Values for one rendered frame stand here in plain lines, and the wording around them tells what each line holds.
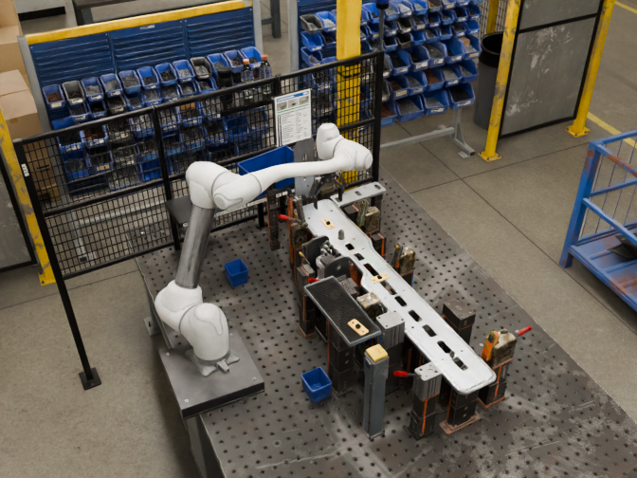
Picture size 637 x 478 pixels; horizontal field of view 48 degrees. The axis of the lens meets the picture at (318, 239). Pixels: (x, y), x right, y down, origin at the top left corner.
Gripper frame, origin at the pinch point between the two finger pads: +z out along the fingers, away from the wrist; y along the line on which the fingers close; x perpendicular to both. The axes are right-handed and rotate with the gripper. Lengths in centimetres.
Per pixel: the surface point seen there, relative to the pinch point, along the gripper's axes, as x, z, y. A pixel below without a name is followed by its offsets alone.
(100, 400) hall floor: 38, 113, -123
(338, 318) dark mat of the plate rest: -74, -3, -37
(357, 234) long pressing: -14.6, 13.1, 8.1
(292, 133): 54, -8, 9
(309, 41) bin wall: 170, -2, 81
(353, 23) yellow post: 58, -59, 48
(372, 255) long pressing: -31.3, 13.1, 5.7
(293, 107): 54, -23, 10
